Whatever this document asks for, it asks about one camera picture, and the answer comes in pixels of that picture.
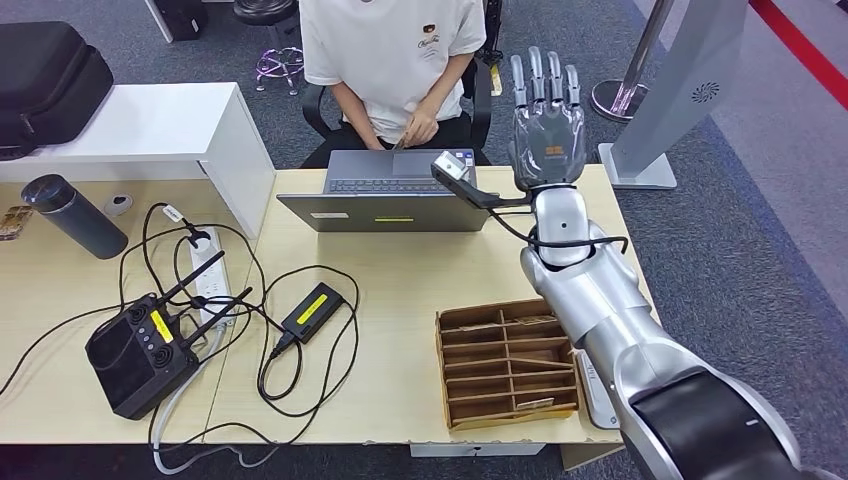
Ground person's left hand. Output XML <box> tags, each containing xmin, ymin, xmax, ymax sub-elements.
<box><xmin>402</xmin><ymin>109</ymin><xmax>441</xmax><ymax>148</ymax></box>

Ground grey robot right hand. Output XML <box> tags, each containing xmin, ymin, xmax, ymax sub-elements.
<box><xmin>508</xmin><ymin>46</ymin><xmax>588</xmax><ymax>193</ymax></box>

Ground brown card organizer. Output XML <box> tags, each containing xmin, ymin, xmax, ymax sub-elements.
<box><xmin>434</xmin><ymin>299</ymin><xmax>582</xmax><ymax>433</ymax></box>

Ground person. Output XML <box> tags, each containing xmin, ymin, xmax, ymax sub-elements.
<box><xmin>298</xmin><ymin>0</ymin><xmax>495</xmax><ymax>169</ymax></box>

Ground pale grey card reader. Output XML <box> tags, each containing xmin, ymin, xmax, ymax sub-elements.
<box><xmin>574</xmin><ymin>349</ymin><xmax>621</xmax><ymax>431</ymax></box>

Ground patterned brown card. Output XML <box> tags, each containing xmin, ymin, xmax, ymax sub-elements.
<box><xmin>0</xmin><ymin>205</ymin><xmax>35</xmax><ymax>242</ymax></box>

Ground black office chair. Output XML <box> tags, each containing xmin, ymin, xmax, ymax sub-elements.
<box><xmin>301</xmin><ymin>56</ymin><xmax>495</xmax><ymax>169</ymax></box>

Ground grey laptop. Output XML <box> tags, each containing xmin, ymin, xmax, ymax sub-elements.
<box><xmin>276</xmin><ymin>148</ymin><xmax>495</xmax><ymax>234</ymax></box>

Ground chrome stanchion pole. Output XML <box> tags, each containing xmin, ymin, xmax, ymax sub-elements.
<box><xmin>590</xmin><ymin>0</ymin><xmax>676</xmax><ymax>124</ymax></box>

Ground grey kiosk stand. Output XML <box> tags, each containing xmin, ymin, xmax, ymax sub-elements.
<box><xmin>597</xmin><ymin>0</ymin><xmax>750</xmax><ymax>191</ymax></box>

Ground black stool chrome base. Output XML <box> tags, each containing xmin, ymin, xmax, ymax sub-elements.
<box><xmin>233</xmin><ymin>0</ymin><xmax>307</xmax><ymax>96</ymax></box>

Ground black adapter yellow label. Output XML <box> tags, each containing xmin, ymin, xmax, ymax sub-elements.
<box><xmin>280</xmin><ymin>282</ymin><xmax>346</xmax><ymax>345</ymax></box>

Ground white power strip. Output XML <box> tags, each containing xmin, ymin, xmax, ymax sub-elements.
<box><xmin>189</xmin><ymin>227</ymin><xmax>234</xmax><ymax>328</ymax></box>

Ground black box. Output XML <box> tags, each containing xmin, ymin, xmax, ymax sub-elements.
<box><xmin>152</xmin><ymin>0</ymin><xmax>210</xmax><ymax>42</ymax></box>

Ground white desk shelf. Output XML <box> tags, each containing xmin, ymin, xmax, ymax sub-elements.
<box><xmin>0</xmin><ymin>82</ymin><xmax>277</xmax><ymax>240</ymax></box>

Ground red barrier belt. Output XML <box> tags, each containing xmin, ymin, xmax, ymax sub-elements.
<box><xmin>748</xmin><ymin>0</ymin><xmax>848</xmax><ymax>111</ymax></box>

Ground dark grey thermos bottle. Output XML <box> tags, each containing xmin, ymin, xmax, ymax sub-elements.
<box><xmin>21</xmin><ymin>174</ymin><xmax>130</xmax><ymax>260</ymax></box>

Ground black remote controller antennas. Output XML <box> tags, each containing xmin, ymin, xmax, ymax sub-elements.
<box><xmin>84</xmin><ymin>250</ymin><xmax>254</xmax><ymax>422</ymax></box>

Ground black carrying case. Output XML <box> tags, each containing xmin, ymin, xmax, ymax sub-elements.
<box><xmin>0</xmin><ymin>21</ymin><xmax>115</xmax><ymax>162</ymax></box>

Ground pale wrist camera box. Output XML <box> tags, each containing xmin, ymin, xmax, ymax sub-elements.
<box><xmin>433</xmin><ymin>150</ymin><xmax>472</xmax><ymax>181</ymax></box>

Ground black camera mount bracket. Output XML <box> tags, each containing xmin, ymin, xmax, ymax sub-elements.
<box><xmin>430</xmin><ymin>162</ymin><xmax>535</xmax><ymax>212</ymax></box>

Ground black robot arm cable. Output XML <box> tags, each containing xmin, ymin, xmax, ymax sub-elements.
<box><xmin>488</xmin><ymin>208</ymin><xmax>629</xmax><ymax>258</ymax></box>

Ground thin black cable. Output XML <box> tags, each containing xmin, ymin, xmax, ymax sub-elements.
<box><xmin>0</xmin><ymin>302</ymin><xmax>126</xmax><ymax>401</ymax></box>
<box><xmin>147</xmin><ymin>265</ymin><xmax>362</xmax><ymax>448</ymax></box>

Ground black cable white tag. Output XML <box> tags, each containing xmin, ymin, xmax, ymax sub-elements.
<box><xmin>142</xmin><ymin>201</ymin><xmax>213</xmax><ymax>298</ymax></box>

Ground thick black power cord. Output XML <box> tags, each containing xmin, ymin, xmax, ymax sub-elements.
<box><xmin>256</xmin><ymin>330</ymin><xmax>304</xmax><ymax>402</ymax></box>

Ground white power strip cable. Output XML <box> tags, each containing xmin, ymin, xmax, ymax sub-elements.
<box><xmin>149</xmin><ymin>323</ymin><xmax>282</xmax><ymax>476</ymax></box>

